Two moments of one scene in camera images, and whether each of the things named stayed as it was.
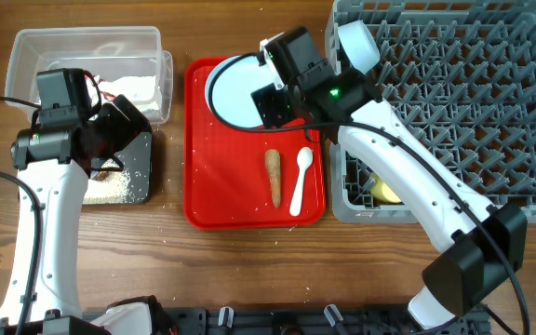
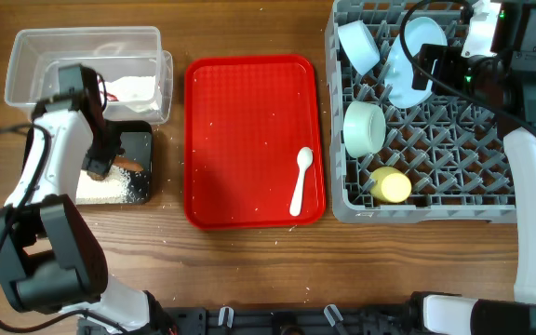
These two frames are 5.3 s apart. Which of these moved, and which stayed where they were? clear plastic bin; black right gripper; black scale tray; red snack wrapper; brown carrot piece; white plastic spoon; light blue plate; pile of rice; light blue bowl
Moved: brown carrot piece; light blue plate; black right gripper
Stayed: white plastic spoon; pile of rice; clear plastic bin; red snack wrapper; light blue bowl; black scale tray
